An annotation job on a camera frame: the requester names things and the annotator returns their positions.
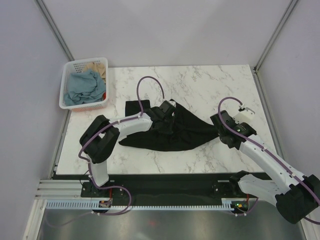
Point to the white slotted cable duct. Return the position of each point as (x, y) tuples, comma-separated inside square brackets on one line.
[(100, 205)]

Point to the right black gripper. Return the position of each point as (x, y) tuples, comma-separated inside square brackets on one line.
[(231, 117)]

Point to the orange cloth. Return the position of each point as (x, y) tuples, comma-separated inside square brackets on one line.
[(104, 96)]

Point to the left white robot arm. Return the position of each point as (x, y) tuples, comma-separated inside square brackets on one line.
[(100, 138)]

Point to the aluminium profile rail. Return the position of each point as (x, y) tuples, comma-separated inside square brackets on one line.
[(58, 190)]

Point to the white plastic basket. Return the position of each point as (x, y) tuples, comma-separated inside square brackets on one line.
[(77, 66)]

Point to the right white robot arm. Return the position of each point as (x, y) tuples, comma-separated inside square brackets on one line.
[(294, 194)]

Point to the right aluminium frame post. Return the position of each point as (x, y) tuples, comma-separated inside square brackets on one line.
[(276, 33)]

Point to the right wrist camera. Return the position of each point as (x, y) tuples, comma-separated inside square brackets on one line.
[(244, 115)]

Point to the left aluminium frame post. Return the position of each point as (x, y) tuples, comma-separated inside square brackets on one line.
[(54, 28)]

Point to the blue t shirt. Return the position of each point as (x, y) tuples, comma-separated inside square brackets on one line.
[(84, 88)]

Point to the beige t shirt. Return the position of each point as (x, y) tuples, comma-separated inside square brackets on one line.
[(96, 67)]

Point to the aluminium frame post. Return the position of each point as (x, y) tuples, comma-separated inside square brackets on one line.
[(54, 28), (276, 33)]

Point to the black t shirt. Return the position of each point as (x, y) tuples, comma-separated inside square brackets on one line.
[(188, 132)]

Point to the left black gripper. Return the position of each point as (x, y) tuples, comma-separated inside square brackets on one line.
[(169, 130)]

